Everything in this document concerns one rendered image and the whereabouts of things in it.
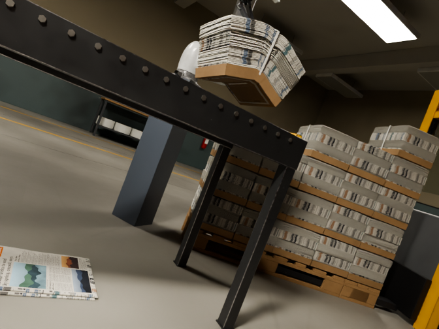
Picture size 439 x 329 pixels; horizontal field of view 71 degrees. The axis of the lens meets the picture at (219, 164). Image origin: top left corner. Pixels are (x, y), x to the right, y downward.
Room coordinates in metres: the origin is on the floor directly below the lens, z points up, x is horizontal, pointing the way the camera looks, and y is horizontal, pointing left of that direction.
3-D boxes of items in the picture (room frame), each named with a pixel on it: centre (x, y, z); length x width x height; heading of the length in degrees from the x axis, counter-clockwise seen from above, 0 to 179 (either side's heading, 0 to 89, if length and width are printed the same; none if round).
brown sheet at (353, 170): (2.30, -0.93, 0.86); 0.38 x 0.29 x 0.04; 9
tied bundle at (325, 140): (2.25, -0.64, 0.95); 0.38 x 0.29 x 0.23; 10
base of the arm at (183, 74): (2.08, 0.43, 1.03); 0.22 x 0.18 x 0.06; 158
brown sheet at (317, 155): (2.25, -0.64, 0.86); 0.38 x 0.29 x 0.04; 10
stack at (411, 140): (2.34, -1.22, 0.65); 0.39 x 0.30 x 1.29; 10
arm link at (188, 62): (2.10, 0.41, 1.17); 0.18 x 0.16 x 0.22; 95
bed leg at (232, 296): (1.22, -0.25, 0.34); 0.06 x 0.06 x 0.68; 31
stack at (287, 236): (2.22, -0.51, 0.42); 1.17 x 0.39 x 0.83; 100
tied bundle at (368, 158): (2.30, -0.93, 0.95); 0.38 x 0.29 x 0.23; 9
